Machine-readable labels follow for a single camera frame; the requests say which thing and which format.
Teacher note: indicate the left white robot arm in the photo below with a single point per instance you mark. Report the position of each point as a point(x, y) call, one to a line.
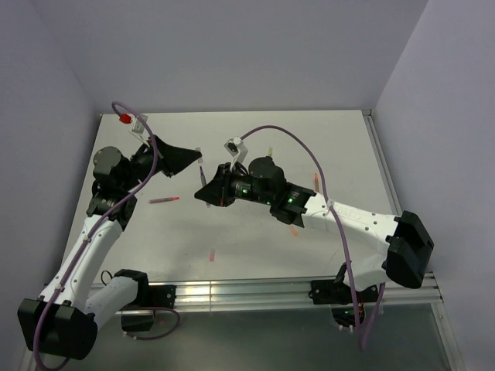
point(65, 319)

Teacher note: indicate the purple highlighter pen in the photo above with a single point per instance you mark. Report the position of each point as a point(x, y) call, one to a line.
point(202, 177)

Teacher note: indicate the aluminium right side rail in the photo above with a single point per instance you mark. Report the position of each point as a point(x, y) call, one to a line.
point(381, 160)

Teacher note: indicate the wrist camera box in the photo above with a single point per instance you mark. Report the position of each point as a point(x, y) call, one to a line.
point(138, 131)
point(236, 148)

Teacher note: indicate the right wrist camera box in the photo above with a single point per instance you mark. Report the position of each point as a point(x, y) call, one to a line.
point(236, 148)

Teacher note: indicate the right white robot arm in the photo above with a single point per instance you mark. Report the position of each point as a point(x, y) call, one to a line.
point(402, 245)

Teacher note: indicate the aluminium front rail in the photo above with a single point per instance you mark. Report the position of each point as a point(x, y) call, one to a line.
point(277, 294)

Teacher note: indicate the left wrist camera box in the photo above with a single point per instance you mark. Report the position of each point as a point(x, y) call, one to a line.
point(138, 131)

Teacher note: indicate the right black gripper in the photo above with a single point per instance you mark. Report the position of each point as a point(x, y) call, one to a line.
point(218, 191)

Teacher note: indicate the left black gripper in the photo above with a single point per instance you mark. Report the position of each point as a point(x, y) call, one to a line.
point(170, 159)

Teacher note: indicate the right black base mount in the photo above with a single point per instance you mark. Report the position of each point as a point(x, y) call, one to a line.
point(327, 292)

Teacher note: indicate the aluminium rail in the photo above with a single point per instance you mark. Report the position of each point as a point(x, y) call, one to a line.
point(381, 160)
point(277, 294)

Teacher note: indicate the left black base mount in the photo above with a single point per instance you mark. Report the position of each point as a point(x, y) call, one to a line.
point(141, 314)

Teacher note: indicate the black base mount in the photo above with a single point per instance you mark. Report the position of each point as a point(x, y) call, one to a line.
point(141, 314)
point(327, 292)

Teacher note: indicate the red highlighter pen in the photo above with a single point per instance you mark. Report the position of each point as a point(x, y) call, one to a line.
point(164, 200)

